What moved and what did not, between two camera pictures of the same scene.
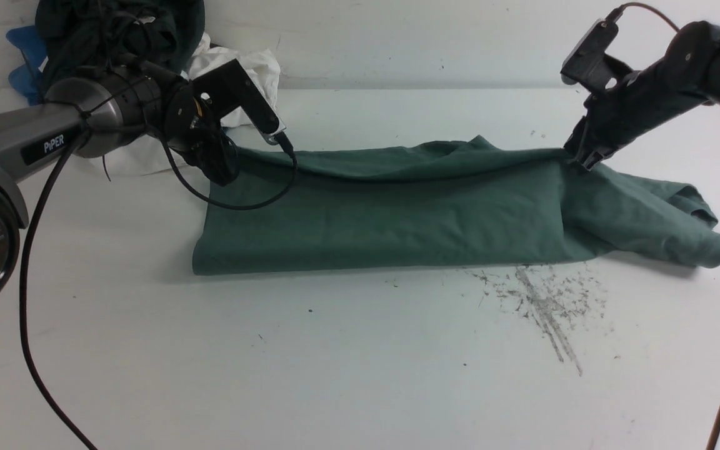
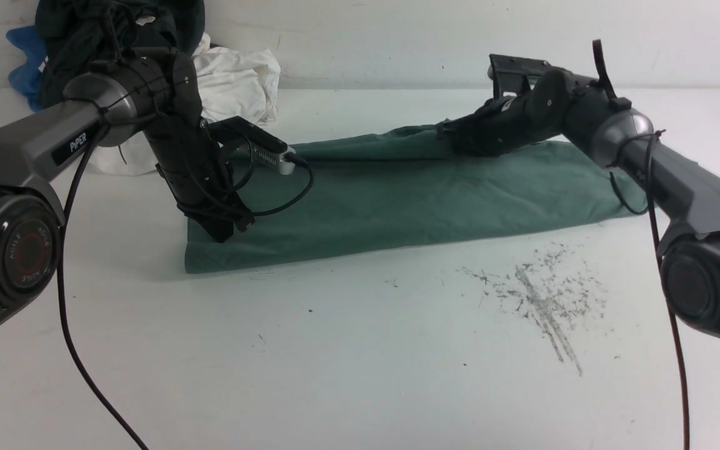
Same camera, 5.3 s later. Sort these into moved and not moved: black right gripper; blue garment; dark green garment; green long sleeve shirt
Moved: black right gripper; green long sleeve shirt
Not moved: blue garment; dark green garment
